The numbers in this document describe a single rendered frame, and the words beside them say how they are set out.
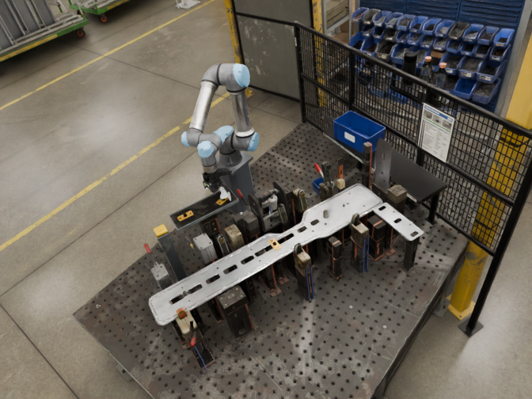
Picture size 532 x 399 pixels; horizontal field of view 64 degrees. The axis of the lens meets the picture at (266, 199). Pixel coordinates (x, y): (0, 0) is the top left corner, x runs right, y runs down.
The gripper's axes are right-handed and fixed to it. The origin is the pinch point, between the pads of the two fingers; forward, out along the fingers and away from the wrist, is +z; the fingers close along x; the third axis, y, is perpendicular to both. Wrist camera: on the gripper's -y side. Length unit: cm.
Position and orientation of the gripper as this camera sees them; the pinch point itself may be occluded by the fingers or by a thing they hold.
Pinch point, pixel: (222, 195)
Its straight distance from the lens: 232.3
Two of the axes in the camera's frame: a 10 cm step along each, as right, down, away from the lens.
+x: 7.5, 3.8, -5.4
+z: 1.3, 7.2, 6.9
